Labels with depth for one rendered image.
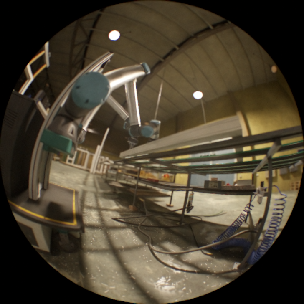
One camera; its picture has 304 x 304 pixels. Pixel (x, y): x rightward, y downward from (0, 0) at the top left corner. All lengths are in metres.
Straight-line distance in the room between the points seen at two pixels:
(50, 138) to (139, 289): 0.84
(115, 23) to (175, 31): 3.92
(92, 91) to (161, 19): 7.62
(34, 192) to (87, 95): 0.61
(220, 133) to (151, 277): 0.89
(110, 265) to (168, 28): 8.42
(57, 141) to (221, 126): 0.72
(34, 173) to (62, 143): 0.32
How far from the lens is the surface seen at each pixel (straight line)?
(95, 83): 0.40
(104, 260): 0.80
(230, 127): 0.47
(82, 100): 0.36
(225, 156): 0.74
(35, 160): 0.68
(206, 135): 0.48
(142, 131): 0.75
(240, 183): 1.15
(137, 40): 8.13
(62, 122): 0.50
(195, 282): 0.80
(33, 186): 0.71
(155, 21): 7.85
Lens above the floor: 0.65
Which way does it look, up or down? 15 degrees up
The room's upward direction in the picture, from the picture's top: 10 degrees clockwise
